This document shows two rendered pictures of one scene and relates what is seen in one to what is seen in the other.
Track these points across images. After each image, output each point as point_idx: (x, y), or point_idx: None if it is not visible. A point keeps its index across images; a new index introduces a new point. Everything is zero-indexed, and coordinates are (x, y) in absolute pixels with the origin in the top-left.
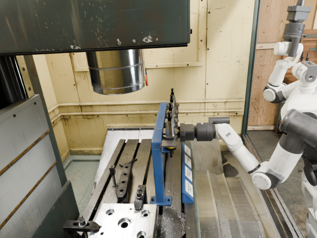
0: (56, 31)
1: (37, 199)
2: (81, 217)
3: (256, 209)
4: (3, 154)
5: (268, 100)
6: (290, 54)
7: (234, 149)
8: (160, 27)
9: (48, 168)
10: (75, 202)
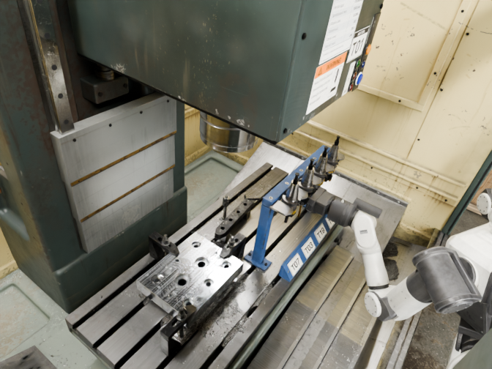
0: (170, 79)
1: (142, 195)
2: (165, 236)
3: (378, 332)
4: (119, 148)
5: (479, 209)
6: None
7: (364, 252)
8: (253, 117)
9: (162, 170)
10: (185, 211)
